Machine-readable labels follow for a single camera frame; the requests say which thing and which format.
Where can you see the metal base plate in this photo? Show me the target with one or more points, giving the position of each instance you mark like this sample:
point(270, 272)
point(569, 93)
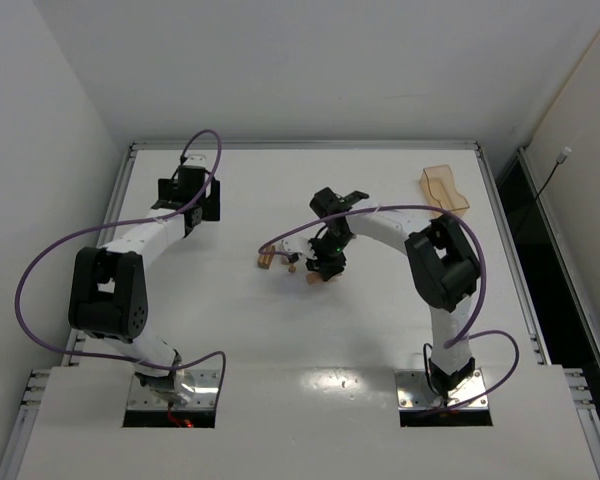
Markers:
point(415, 396)
point(187, 390)

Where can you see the orange translucent plastic box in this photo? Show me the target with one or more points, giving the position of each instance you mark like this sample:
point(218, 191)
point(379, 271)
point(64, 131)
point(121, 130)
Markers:
point(438, 186)

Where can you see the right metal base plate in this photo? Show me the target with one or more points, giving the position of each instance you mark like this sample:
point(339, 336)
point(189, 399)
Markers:
point(415, 396)

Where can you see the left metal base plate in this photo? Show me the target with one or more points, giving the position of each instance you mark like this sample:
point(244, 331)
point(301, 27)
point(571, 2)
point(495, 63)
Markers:
point(187, 390)

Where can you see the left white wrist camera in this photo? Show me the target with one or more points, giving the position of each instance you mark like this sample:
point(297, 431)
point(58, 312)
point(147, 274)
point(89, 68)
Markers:
point(197, 161)

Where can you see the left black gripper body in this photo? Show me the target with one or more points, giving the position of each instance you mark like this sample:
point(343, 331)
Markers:
point(212, 200)

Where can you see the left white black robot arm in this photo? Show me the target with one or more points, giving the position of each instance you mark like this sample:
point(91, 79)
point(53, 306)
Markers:
point(109, 299)

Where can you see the plain long wood block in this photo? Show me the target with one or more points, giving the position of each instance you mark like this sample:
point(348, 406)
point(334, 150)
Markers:
point(264, 261)

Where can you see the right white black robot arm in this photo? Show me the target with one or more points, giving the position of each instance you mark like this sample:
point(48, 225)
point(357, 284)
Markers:
point(443, 266)

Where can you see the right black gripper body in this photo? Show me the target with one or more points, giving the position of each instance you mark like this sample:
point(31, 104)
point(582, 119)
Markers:
point(325, 265)

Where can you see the lower long wood block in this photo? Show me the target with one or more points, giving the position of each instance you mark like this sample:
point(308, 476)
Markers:
point(272, 254)

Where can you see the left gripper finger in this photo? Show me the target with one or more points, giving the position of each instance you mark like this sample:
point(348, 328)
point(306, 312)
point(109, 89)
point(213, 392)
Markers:
point(166, 188)
point(210, 204)

